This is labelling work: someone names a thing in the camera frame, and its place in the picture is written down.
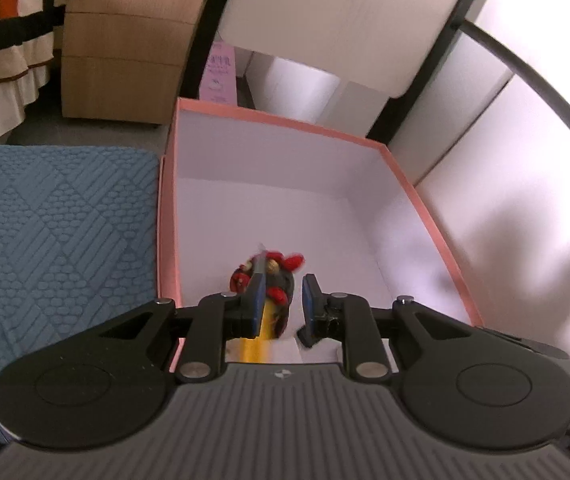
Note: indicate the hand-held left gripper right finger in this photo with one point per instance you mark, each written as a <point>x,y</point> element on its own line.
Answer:
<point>309,306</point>

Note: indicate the pink cardboard box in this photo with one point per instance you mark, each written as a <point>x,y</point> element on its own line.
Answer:
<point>285,210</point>

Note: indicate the blue quilted mat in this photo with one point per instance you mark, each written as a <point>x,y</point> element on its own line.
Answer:
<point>60,240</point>

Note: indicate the red and black figurine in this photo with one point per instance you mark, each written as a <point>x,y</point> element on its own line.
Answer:
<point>285,280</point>

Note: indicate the black curved metal bar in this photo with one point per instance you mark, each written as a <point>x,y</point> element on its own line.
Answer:
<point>550,90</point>

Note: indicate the pink carton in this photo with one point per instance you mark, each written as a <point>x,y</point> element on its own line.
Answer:
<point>219,75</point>

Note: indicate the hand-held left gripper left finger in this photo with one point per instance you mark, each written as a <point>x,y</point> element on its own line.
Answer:
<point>256,306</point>

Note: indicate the white board panel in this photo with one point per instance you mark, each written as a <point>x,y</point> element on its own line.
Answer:
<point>340,15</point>

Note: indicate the wooden drawer cabinet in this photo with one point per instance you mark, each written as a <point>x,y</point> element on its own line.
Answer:
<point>125,40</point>

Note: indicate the striped bed cover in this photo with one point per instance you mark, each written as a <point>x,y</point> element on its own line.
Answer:
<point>0,45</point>

